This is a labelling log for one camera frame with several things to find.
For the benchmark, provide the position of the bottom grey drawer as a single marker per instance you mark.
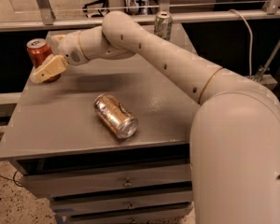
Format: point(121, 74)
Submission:
point(136, 216)

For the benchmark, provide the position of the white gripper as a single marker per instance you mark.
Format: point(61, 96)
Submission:
point(69, 49)

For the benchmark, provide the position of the top grey drawer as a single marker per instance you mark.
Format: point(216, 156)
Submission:
point(111, 178)

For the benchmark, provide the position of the red coke can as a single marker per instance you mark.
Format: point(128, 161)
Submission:
point(40, 54)

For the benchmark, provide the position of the gold silver lying can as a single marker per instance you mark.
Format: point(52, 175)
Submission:
point(115, 116)

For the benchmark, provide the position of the green white 7up can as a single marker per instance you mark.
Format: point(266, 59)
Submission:
point(163, 25)

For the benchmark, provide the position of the grey drawer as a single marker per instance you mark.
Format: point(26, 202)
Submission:
point(111, 178)
point(136, 216)
point(122, 202)

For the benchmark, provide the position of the middle grey drawer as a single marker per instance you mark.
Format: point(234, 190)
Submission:
point(122, 202)

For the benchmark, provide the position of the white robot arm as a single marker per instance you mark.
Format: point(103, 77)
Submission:
point(235, 134)

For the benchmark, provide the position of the metal railing frame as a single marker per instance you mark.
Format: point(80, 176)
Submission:
point(36, 14)

